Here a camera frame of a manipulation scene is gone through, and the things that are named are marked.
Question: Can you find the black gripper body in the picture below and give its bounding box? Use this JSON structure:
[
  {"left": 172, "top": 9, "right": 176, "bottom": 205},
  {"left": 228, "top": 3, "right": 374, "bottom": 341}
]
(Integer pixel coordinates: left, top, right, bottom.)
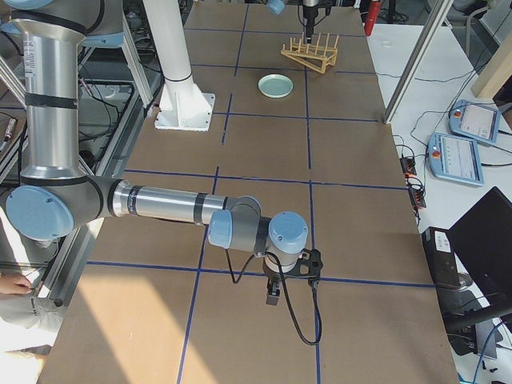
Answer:
[
  {"left": 302, "top": 4, "right": 318, "bottom": 28},
  {"left": 262, "top": 262, "right": 282, "bottom": 289}
]

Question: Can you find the light green round plate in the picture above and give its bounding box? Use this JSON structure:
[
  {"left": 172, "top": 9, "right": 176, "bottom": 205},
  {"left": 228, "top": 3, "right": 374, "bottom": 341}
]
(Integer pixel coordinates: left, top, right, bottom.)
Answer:
[{"left": 258, "top": 74, "right": 294, "bottom": 98}]

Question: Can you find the wooden plate drying rack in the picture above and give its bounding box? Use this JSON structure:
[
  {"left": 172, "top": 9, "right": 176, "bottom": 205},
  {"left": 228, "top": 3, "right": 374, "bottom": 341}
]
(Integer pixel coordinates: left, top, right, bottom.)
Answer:
[{"left": 280, "top": 34, "right": 340, "bottom": 74}]

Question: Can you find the person's hand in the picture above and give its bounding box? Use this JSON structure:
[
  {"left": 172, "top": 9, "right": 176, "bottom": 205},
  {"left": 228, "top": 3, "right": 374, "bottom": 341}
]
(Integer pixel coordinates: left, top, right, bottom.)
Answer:
[{"left": 0, "top": 273, "right": 31, "bottom": 294}]

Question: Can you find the red fire extinguisher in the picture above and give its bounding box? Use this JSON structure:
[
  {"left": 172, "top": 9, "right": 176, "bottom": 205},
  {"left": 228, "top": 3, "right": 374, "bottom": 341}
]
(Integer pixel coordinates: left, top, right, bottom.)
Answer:
[{"left": 364, "top": 0, "right": 382, "bottom": 36}]

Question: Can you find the black orange power strip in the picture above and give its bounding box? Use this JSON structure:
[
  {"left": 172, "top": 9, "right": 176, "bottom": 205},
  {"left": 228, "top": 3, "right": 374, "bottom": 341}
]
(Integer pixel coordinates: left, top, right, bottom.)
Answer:
[{"left": 400, "top": 156, "right": 426, "bottom": 210}]

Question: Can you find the black control box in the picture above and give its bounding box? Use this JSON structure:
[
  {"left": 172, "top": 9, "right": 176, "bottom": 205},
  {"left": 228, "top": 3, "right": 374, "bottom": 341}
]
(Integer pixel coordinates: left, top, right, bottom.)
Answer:
[{"left": 422, "top": 226, "right": 460, "bottom": 290}]

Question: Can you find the near blue teach pendant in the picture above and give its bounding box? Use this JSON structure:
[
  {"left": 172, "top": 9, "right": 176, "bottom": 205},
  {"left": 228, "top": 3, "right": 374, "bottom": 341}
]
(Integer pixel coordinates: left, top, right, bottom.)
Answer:
[{"left": 427, "top": 132, "right": 484, "bottom": 186}]

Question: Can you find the blue teach pendant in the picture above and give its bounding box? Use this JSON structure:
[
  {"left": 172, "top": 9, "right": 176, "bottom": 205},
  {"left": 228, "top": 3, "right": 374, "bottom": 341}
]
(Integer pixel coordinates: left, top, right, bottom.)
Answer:
[
  {"left": 449, "top": 99, "right": 501, "bottom": 145},
  {"left": 427, "top": 132, "right": 484, "bottom": 186}
]

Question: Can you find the far blue teach pendant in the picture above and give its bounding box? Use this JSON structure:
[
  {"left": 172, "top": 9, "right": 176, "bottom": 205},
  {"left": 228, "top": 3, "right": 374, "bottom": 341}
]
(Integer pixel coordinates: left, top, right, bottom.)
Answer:
[{"left": 449, "top": 99, "right": 501, "bottom": 145}]

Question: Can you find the black laptop computer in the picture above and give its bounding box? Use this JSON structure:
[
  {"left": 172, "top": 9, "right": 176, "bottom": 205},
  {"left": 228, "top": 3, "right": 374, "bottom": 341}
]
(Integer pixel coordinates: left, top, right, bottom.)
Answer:
[{"left": 447, "top": 186, "right": 511, "bottom": 302}]

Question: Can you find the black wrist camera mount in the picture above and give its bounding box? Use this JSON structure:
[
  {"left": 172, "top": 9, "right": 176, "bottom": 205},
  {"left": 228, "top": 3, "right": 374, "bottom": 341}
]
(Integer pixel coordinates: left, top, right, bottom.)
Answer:
[{"left": 286, "top": 249, "right": 323, "bottom": 282}]

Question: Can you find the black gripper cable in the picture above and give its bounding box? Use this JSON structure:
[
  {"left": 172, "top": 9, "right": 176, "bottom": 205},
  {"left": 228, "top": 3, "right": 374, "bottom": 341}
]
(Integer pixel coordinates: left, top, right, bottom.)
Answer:
[{"left": 226, "top": 248, "right": 324, "bottom": 346}]

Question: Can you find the aluminium frame post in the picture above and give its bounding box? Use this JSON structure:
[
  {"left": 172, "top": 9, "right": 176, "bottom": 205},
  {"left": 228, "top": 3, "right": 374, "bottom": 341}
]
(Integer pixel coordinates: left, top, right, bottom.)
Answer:
[{"left": 383, "top": 0, "right": 454, "bottom": 124}]

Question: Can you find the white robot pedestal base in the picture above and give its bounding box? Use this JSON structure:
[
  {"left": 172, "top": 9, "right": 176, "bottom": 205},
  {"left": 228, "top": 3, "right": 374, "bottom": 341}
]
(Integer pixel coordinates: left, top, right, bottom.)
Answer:
[{"left": 143, "top": 0, "right": 215, "bottom": 131}]

